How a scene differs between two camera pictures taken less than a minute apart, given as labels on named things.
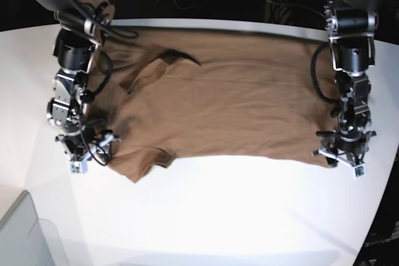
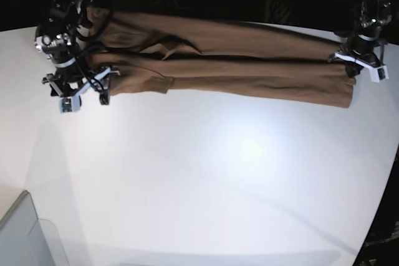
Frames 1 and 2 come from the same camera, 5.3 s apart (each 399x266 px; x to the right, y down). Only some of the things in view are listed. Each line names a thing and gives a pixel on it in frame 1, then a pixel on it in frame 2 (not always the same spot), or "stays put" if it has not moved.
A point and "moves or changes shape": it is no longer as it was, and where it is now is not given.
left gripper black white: (81, 146) -> (68, 90)
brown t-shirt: (177, 90) moves or changes shape
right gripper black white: (348, 146) -> (369, 56)
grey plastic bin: (27, 240) stays put
